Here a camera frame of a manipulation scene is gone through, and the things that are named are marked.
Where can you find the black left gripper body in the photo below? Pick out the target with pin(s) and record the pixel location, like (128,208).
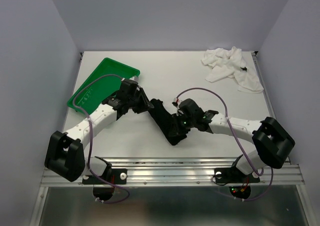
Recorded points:
(139,103)

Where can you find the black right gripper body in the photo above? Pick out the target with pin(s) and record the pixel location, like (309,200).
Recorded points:
(183,124)

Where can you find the black t shirt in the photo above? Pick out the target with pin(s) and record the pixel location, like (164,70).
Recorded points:
(164,120)

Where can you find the green plastic tray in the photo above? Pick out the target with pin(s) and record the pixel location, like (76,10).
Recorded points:
(90,98)

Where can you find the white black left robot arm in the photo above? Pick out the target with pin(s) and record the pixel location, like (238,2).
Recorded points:
(66,150)

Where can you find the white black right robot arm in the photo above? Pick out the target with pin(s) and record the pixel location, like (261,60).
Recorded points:
(272,142)

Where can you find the white t shirt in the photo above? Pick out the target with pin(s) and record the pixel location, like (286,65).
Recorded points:
(231,64)

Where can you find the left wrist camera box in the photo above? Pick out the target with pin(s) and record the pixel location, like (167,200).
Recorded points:
(130,84)

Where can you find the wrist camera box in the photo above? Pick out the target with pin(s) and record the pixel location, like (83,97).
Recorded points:
(130,84)
(189,108)

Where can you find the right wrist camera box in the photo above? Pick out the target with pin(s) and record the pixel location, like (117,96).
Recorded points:
(189,108)

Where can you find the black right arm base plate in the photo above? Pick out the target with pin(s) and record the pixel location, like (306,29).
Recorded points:
(226,175)

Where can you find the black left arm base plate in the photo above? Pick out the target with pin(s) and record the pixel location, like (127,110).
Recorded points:
(117,176)

